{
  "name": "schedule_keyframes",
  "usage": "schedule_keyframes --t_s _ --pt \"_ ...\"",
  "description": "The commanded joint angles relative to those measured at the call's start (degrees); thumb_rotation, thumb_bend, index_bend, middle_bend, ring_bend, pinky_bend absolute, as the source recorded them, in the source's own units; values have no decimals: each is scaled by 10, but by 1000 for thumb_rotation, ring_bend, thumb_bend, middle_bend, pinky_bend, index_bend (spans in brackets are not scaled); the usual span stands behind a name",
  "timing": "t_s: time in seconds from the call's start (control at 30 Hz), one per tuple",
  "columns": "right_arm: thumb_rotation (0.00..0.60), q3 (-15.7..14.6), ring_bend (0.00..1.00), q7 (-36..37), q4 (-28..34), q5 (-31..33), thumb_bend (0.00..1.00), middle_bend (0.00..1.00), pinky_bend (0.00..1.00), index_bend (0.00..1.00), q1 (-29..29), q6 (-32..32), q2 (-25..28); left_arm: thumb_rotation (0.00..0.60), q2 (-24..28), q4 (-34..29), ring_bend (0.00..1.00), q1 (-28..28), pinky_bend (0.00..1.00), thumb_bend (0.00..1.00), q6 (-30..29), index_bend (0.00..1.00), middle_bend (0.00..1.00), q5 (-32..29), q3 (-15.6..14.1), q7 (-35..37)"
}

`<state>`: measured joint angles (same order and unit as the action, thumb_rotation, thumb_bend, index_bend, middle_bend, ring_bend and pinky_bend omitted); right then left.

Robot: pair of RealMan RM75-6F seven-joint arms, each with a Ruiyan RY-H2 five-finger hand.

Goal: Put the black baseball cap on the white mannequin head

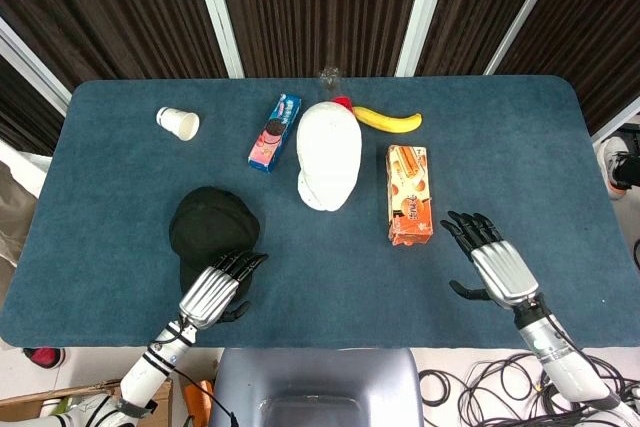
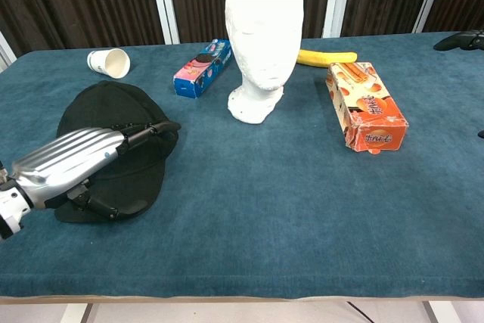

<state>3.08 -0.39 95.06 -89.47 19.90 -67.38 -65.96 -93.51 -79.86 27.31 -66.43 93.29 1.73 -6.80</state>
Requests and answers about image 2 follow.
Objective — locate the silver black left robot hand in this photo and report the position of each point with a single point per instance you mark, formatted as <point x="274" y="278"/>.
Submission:
<point x="68" y="156"/>

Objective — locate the white foam mannequin head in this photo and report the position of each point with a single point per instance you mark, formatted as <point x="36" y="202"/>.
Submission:
<point x="262" y="35"/>

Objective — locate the black cap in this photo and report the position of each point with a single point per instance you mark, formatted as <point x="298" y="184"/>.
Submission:
<point x="128" y="111"/>

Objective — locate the blue cookie box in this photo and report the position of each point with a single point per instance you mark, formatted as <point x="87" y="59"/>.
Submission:
<point x="206" y="67"/>

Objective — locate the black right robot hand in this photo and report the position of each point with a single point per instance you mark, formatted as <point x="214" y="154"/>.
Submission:
<point x="459" y="41"/>

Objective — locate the teal table cloth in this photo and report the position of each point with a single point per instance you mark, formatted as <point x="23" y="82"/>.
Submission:
<point x="264" y="194"/>

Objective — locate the orange biscuit box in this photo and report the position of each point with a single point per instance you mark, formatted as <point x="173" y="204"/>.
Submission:
<point x="365" y="103"/>

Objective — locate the white paper cup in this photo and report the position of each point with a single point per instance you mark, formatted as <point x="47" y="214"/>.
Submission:
<point x="109" y="63"/>

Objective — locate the yellow banana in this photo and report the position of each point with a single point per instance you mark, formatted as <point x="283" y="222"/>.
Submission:
<point x="325" y="57"/>

